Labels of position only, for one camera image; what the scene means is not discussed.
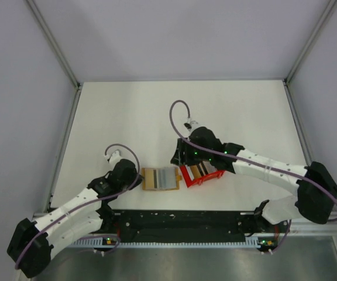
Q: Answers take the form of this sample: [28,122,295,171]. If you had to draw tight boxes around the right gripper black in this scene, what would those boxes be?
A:
[171,138,212,167]

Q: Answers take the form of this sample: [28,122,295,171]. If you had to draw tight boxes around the beige card with black stripe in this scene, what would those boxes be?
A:
[143,168,160,190]

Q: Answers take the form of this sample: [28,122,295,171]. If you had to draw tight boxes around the yellow leather card holder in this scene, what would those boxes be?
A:
[142,167,181,191]

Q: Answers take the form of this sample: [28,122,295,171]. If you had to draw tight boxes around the red plastic card bin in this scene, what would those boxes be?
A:
[179,162,225,188]

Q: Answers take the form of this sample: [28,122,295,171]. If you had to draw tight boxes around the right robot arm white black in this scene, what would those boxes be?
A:
[170,126,337,232]

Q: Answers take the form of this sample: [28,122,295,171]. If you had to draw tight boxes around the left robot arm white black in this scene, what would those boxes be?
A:
[7,158,142,278]

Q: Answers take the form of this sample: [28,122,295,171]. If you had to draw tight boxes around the stack of cards in bin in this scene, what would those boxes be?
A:
[187,162,217,179]

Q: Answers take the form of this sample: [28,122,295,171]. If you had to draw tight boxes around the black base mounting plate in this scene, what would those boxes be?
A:
[103,210,288,244]

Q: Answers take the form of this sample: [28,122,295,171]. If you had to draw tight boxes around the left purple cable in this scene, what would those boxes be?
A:
[15,143,142,270]

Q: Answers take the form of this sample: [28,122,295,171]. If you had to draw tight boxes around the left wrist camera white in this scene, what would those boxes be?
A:
[104,149,122,164]

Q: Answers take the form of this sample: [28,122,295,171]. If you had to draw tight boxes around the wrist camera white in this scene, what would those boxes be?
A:
[184,118,201,132]
[104,149,122,164]

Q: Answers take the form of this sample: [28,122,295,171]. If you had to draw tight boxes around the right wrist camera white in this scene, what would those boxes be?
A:
[184,118,201,132]

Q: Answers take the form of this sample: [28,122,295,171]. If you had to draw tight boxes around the grey slotted cable duct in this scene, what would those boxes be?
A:
[69,237,275,249]

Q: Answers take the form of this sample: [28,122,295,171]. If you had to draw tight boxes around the aluminium frame rail front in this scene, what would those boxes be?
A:
[32,215,337,235]

